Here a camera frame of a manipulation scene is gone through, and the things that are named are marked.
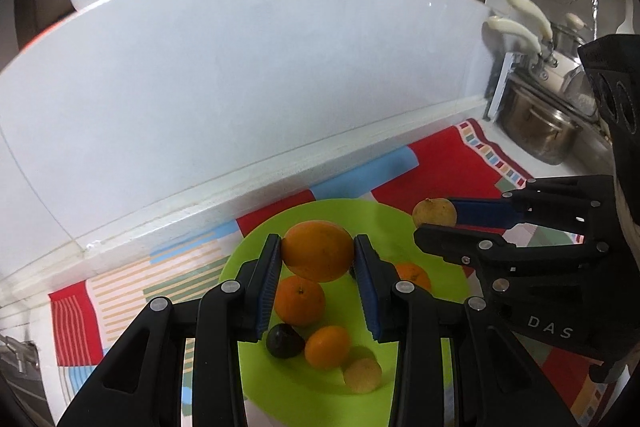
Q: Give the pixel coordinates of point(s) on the stainless steel pot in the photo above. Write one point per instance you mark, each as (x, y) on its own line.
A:
(535, 132)

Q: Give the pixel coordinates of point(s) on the dark purple round fruit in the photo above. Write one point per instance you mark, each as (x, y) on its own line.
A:
(284, 342)

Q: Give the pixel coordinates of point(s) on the white plastic grid rack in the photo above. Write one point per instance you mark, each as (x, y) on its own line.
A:
(500, 87)

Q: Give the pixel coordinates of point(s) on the white rice paddle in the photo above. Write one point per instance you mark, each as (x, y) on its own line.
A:
(627, 24)

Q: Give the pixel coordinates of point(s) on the green plate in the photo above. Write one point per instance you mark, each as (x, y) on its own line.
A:
(382, 227)

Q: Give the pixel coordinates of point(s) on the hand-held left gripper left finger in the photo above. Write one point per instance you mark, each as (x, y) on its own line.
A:
(267, 292)

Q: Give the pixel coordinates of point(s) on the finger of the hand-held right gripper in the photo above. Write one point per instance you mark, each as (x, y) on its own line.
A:
(480, 213)
(450, 244)

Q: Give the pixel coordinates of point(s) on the yellow round fruit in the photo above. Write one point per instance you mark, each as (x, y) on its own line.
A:
(434, 213)
(362, 375)

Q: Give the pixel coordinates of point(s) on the colourful patchwork table mat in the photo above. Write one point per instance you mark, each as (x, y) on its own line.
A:
(450, 157)

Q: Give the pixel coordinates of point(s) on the orange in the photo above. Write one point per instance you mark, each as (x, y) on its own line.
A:
(299, 302)
(318, 250)
(417, 276)
(327, 347)

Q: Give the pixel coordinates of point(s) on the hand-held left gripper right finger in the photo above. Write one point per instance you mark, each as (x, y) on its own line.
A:
(370, 292)

